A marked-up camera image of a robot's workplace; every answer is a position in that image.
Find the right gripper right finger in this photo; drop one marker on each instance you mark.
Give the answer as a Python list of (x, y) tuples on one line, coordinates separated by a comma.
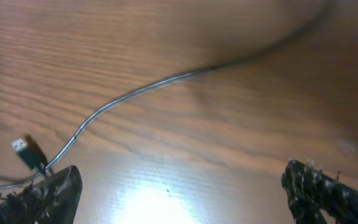
[(309, 192)]

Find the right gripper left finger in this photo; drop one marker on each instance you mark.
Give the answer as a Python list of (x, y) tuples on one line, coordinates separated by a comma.
[(54, 200)]

